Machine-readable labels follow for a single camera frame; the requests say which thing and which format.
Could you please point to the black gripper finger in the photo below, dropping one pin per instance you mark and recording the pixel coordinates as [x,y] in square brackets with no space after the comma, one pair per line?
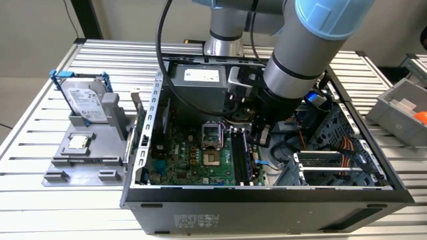
[265,136]
[255,136]

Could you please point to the RAM stick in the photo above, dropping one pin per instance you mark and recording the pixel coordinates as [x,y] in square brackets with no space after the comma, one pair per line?
[248,160]

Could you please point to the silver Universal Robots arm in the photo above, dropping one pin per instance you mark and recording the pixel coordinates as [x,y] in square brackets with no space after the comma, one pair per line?
[300,62]

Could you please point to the black RAM slot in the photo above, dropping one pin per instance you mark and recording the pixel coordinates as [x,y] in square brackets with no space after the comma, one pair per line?
[240,162]
[235,162]

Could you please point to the grey metal drive cage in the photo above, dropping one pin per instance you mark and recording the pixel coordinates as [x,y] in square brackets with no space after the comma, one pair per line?
[308,113]

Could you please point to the thin locking lever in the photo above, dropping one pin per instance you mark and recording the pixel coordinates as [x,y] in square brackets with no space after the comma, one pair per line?
[221,137]

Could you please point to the CPU socket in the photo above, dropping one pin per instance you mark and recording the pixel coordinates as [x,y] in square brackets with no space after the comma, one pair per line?
[210,158]

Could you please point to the metal disk bay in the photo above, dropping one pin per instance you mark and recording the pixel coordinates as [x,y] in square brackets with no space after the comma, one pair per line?
[320,160]

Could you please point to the grey power supply unit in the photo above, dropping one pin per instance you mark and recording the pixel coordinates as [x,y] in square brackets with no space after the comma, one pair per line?
[202,87]

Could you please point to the green motherboard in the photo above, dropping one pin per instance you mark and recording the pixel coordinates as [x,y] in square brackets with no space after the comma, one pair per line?
[181,160]

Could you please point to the black case fan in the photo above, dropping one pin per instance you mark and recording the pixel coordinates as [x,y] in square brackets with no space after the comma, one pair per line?
[164,125]

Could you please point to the black open PC case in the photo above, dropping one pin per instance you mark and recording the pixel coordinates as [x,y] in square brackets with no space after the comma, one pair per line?
[233,217]

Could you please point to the grey plastic bin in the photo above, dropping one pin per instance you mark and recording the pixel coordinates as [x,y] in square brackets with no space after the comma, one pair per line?
[393,125]

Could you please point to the black graphics card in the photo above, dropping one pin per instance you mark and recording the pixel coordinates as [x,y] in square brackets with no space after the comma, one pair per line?
[138,110]

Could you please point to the yellow black plug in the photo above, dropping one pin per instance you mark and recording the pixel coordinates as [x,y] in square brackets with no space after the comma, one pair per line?
[193,41]

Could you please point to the small white box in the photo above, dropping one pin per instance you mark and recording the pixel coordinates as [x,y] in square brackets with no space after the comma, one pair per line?
[403,104]

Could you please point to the orange ball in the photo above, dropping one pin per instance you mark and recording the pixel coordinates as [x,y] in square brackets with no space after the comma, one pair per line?
[420,117]

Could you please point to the grey parts rack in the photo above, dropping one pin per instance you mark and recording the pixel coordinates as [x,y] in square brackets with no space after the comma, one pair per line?
[102,147]

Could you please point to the silver CPU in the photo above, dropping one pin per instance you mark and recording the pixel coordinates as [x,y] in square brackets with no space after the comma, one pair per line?
[77,142]

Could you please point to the hard disk in blue carrier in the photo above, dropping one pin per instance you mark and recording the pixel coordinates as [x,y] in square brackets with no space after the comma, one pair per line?
[82,102]

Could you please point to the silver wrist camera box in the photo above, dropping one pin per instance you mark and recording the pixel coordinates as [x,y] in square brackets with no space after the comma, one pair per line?
[237,82]
[317,101]

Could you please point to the black metal post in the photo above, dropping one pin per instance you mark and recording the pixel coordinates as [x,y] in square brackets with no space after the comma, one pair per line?
[88,20]

